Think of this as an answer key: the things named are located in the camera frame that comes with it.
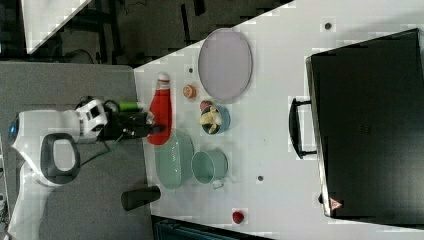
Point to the mint green mug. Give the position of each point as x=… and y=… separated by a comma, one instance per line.
x=210, y=167

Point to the black table clamp post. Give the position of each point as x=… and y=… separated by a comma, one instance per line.
x=139, y=197

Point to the toy strawberry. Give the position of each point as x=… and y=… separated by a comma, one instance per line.
x=205, y=104

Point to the toy orange slice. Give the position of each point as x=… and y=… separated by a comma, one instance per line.
x=189, y=91

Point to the green oval strainer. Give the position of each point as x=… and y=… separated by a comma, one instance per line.
x=173, y=160

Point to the blue bowl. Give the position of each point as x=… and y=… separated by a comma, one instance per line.
x=225, y=120

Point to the green cylinder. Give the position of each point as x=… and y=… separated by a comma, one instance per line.
x=126, y=106

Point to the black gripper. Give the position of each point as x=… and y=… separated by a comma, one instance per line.
x=127, y=124

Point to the black microwave oven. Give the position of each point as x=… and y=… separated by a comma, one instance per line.
x=367, y=107

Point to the red ketchup bottle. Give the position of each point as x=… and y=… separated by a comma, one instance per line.
x=161, y=107

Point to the toy banana peel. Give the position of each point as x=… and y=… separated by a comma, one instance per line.
x=212, y=118

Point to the small red toy fruit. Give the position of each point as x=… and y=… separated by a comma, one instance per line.
x=238, y=217

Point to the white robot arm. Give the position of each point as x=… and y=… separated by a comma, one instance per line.
x=48, y=142

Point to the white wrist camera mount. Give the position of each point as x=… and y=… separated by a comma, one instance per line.
x=93, y=119

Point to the round lilac plate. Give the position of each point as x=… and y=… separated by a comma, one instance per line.
x=225, y=65

